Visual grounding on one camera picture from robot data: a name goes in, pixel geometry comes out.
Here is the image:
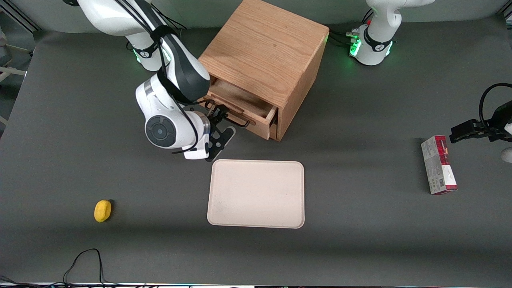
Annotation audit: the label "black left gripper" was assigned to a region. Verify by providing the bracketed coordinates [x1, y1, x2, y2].
[450, 101, 512, 144]

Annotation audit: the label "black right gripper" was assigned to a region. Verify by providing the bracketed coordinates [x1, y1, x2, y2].
[205, 102, 237, 162]

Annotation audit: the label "black metal drawer handle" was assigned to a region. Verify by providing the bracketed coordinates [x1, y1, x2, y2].
[205, 101, 252, 129]

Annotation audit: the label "oak wooden drawer cabinet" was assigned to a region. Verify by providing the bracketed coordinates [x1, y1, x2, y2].
[194, 0, 330, 142]

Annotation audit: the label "red tartan shortbread box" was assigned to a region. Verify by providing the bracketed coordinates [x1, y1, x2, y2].
[421, 135, 458, 195]

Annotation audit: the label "beige plastic tray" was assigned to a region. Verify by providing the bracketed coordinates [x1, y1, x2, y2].
[207, 159, 305, 229]

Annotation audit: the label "yellow lemon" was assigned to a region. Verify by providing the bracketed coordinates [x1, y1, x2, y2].
[94, 200, 112, 223]

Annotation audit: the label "white metal stand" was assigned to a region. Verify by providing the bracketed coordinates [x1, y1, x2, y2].
[0, 27, 27, 79]

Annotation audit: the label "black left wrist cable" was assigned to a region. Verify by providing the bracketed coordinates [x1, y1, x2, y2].
[479, 83, 512, 128]

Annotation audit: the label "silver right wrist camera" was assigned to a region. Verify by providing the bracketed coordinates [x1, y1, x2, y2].
[183, 145, 210, 160]

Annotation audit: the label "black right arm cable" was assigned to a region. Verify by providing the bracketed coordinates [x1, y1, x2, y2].
[116, 0, 200, 155]

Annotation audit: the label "black right base cables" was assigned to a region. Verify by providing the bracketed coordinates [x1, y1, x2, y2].
[150, 4, 188, 31]

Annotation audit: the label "black base cables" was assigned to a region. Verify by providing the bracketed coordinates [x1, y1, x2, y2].
[150, 4, 188, 31]
[328, 8, 374, 46]

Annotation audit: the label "black left base cables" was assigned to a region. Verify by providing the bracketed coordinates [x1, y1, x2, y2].
[328, 8, 374, 46]

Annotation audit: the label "black cable loop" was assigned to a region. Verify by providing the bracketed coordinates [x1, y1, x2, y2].
[63, 248, 105, 287]

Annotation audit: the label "grey metal frame bar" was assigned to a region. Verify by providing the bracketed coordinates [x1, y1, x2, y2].
[2, 0, 41, 32]

